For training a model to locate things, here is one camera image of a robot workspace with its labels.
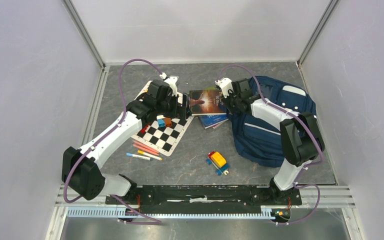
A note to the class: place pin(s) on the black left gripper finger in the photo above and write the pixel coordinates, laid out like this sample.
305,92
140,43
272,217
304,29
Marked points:
182,113
185,104

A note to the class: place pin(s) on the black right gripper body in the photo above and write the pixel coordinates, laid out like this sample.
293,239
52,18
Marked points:
232,101

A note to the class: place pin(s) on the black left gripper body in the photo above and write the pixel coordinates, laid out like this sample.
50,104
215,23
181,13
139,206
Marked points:
169,107

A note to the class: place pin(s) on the dark Three Days book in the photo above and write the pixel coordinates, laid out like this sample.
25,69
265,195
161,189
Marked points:
206,102

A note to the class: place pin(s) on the navy blue student backpack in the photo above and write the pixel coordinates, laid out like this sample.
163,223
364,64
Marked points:
255,139

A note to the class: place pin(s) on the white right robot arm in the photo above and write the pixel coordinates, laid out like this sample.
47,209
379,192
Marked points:
273,124

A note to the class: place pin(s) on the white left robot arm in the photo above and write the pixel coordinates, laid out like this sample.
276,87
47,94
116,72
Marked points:
81,167

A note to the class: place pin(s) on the orange brown toy block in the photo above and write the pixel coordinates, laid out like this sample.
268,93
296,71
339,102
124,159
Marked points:
168,122

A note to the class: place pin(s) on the blue toy block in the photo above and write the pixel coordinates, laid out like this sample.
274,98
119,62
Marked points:
161,123

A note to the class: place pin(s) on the blue cover book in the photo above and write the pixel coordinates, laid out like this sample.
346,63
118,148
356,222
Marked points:
210,121

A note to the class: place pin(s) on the black white chessboard mat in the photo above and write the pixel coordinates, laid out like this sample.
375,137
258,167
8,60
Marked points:
164,140

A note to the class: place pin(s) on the magenta cover book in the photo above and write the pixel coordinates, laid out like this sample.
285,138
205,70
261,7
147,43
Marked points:
219,126

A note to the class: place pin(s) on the red window toy block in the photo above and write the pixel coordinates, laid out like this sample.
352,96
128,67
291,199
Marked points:
144,129

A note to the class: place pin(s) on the red marker pen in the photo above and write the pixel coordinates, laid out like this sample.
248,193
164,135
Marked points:
144,148

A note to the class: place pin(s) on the yellow white marker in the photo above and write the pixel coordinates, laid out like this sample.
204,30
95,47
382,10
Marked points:
156,157

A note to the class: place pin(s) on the blue cap white marker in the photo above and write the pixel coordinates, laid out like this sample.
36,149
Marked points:
143,157

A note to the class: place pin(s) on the yellow red toy car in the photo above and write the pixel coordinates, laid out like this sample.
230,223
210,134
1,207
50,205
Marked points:
215,159

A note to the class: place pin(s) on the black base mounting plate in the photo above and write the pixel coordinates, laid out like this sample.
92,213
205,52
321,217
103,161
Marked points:
208,199

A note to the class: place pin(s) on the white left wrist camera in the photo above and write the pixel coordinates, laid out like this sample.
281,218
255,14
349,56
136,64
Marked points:
172,81

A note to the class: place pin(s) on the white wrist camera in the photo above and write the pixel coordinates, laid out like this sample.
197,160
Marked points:
225,85
172,81

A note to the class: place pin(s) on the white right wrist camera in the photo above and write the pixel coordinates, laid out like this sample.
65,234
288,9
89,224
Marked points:
225,85

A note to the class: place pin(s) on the slotted cable duct rail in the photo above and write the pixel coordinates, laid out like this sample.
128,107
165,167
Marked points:
122,212

